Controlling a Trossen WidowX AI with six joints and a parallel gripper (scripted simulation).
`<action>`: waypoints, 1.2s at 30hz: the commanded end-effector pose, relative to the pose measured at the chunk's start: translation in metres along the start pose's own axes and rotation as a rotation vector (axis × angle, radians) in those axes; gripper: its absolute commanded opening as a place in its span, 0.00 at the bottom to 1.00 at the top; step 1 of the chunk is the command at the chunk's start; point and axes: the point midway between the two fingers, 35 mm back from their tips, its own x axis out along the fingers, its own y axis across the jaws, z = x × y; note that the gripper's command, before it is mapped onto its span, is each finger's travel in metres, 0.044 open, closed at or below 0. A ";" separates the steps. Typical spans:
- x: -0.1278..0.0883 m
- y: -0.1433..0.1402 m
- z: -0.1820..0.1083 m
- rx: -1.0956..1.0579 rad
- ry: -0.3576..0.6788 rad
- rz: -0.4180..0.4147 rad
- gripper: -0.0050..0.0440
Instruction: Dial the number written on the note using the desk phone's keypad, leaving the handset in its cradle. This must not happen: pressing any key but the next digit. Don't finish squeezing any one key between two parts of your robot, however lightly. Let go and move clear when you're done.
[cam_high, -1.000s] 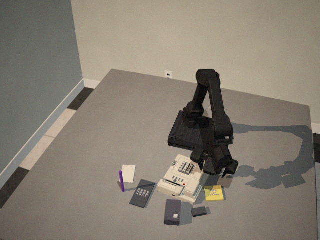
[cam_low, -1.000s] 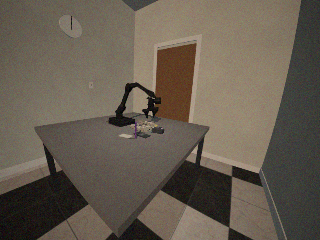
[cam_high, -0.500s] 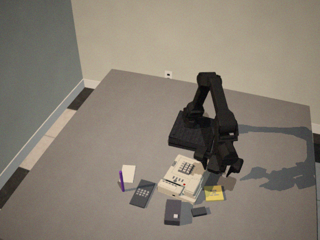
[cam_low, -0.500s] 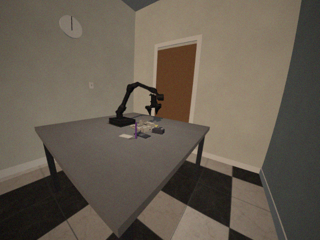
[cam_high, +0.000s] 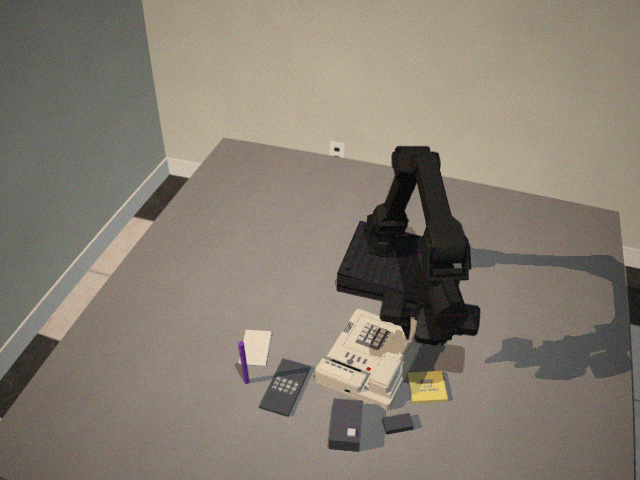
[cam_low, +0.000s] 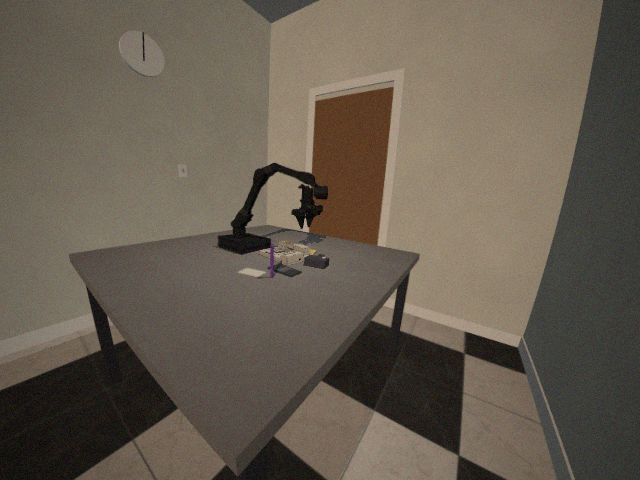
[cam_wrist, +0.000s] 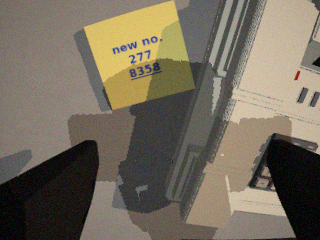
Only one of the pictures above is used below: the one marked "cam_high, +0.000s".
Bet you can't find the yellow sticky note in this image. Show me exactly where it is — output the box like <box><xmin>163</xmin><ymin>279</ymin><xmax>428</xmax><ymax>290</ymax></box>
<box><xmin>407</xmin><ymin>371</ymin><xmax>448</xmax><ymax>404</ymax></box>

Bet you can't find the cream paper sheet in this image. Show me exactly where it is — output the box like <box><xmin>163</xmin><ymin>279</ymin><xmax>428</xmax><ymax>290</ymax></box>
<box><xmin>243</xmin><ymin>330</ymin><xmax>272</xmax><ymax>366</ymax></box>

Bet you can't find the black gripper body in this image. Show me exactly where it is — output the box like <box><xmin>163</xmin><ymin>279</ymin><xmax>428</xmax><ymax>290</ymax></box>
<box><xmin>379</xmin><ymin>287</ymin><xmax>480</xmax><ymax>336</ymax></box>

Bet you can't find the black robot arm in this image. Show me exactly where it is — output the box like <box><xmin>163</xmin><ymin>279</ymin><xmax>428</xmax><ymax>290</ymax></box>
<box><xmin>367</xmin><ymin>146</ymin><xmax>471</xmax><ymax>345</ymax></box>

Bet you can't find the purple cylinder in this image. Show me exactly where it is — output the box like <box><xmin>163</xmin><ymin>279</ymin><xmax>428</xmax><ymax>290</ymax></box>
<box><xmin>238</xmin><ymin>341</ymin><xmax>249</xmax><ymax>384</ymax></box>

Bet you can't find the black phone keypad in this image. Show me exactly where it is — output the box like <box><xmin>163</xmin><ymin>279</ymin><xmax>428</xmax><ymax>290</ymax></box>
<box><xmin>356</xmin><ymin>323</ymin><xmax>388</xmax><ymax>350</ymax></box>

